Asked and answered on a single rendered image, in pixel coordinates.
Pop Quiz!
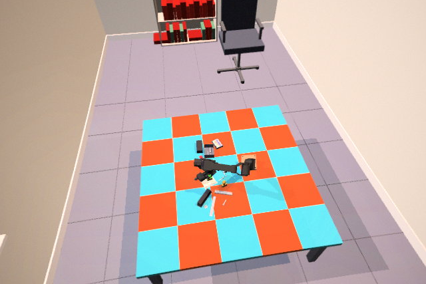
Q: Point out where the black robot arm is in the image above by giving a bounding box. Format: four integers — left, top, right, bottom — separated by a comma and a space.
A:
194, 158, 256, 176

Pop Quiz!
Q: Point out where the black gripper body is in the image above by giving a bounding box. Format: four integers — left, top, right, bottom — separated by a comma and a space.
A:
196, 170, 216, 182

